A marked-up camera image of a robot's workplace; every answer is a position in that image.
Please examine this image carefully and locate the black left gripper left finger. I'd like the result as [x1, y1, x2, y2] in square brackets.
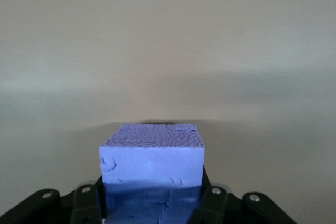
[70, 176, 107, 224]

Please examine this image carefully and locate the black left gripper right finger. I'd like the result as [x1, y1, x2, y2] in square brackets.
[188, 166, 229, 224]

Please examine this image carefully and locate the lavender blue foam cube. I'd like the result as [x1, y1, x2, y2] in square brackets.
[99, 123, 206, 224]

